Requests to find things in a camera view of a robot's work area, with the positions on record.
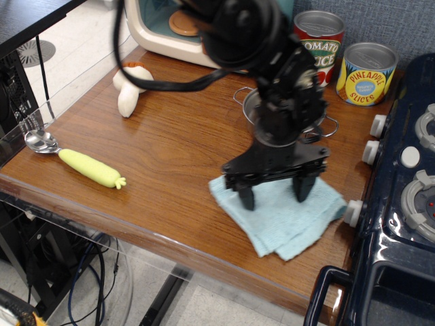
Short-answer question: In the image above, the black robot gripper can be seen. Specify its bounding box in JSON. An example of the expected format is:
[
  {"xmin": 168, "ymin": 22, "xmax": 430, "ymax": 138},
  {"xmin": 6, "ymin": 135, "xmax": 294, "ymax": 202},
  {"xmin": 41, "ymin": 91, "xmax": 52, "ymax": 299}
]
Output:
[{"xmin": 222, "ymin": 132, "xmax": 330, "ymax": 211}]

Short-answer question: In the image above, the light blue towel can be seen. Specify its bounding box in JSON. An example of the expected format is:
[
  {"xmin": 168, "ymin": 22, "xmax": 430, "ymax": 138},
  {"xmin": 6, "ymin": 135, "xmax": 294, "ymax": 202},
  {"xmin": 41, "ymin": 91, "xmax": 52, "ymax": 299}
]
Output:
[{"xmin": 209, "ymin": 177, "xmax": 347, "ymax": 261}]

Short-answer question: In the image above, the spoon with green handle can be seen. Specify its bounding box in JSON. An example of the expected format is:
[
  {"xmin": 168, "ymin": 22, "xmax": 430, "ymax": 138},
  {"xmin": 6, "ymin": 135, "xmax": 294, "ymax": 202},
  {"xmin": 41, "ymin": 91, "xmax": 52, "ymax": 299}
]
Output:
[{"xmin": 24, "ymin": 130, "xmax": 126, "ymax": 189}]

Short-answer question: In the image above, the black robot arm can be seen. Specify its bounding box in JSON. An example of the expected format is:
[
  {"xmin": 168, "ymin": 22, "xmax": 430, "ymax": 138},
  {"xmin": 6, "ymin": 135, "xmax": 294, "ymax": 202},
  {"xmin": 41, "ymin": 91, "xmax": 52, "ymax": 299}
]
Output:
[{"xmin": 181, "ymin": 1, "xmax": 330, "ymax": 210}]

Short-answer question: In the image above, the small steel pot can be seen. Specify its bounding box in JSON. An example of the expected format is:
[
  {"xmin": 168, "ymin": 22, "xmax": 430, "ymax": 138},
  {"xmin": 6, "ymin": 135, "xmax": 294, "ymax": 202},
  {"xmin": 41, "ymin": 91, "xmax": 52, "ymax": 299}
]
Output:
[{"xmin": 233, "ymin": 86, "xmax": 339, "ymax": 137}]

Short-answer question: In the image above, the white stove knob lower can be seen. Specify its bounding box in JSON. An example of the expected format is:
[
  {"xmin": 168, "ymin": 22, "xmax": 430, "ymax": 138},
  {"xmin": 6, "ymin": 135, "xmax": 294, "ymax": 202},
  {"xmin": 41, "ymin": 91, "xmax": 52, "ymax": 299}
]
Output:
[{"xmin": 343, "ymin": 200, "xmax": 364, "ymax": 228}]

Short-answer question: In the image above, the white stove knob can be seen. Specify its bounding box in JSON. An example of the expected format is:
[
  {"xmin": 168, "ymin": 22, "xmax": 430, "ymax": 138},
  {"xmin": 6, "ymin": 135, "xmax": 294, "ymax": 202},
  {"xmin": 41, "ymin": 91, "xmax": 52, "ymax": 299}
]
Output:
[
  {"xmin": 370, "ymin": 114, "xmax": 387, "ymax": 139},
  {"xmin": 362, "ymin": 141, "xmax": 380, "ymax": 166},
  {"xmin": 343, "ymin": 200, "xmax": 364, "ymax": 228}
]

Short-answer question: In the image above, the white stove knob middle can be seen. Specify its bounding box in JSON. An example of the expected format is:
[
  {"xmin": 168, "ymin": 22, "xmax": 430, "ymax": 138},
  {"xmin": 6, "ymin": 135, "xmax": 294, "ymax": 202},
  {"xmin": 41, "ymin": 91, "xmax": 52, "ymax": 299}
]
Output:
[{"xmin": 362, "ymin": 141, "xmax": 380, "ymax": 166}]

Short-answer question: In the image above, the white stove knob upper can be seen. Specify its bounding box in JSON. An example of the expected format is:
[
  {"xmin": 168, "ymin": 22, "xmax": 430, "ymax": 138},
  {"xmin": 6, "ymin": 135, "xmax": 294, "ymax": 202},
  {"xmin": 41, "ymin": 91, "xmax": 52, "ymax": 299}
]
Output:
[{"xmin": 370, "ymin": 114, "xmax": 387, "ymax": 139}]

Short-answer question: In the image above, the dark blue toy stove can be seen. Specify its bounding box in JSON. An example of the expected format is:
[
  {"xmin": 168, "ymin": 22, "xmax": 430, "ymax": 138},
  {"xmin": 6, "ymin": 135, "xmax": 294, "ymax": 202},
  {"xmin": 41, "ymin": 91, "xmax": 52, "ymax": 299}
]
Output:
[{"xmin": 304, "ymin": 54, "xmax": 434, "ymax": 325}]

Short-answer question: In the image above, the pineapple slices can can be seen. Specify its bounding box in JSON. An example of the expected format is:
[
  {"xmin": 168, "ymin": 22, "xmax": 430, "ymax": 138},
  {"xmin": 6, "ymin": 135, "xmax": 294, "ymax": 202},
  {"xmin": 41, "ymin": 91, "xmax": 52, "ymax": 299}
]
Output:
[{"xmin": 336, "ymin": 42, "xmax": 399, "ymax": 107}]

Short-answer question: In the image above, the tomato sauce can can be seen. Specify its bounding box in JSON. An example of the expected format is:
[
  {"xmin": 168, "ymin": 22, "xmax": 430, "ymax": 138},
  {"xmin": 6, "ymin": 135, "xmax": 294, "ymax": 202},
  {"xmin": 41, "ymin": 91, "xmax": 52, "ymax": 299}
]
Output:
[{"xmin": 294, "ymin": 10, "xmax": 345, "ymax": 87}]

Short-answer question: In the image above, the plush white mushroom toy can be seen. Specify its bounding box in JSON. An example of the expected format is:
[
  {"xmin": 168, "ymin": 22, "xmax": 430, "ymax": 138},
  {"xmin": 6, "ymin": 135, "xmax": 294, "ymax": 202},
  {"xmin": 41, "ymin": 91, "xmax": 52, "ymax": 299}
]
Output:
[{"xmin": 112, "ymin": 62, "xmax": 154, "ymax": 118}]

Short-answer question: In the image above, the toy microwave teal and cream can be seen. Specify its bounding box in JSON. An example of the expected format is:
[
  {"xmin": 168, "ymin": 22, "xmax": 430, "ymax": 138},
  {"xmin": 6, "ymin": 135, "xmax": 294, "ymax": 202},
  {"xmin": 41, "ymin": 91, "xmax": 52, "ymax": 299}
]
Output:
[{"xmin": 122, "ymin": 0, "xmax": 295, "ymax": 69}]

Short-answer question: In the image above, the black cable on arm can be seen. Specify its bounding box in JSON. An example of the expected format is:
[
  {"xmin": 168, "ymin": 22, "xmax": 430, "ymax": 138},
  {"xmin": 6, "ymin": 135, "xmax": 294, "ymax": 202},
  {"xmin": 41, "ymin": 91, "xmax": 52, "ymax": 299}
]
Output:
[{"xmin": 114, "ymin": 0, "xmax": 245, "ymax": 93}]

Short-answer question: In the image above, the blue cable under table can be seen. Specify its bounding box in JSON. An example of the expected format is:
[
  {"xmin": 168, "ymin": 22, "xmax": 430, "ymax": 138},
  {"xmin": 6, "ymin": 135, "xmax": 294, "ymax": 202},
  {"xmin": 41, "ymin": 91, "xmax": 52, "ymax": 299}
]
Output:
[{"xmin": 67, "ymin": 237, "xmax": 120, "ymax": 326}]

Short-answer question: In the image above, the black desk frame left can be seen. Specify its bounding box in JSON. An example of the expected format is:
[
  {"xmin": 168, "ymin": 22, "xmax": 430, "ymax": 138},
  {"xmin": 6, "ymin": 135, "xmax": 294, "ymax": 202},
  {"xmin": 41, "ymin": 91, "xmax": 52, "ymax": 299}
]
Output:
[{"xmin": 0, "ymin": 0, "xmax": 86, "ymax": 137}]

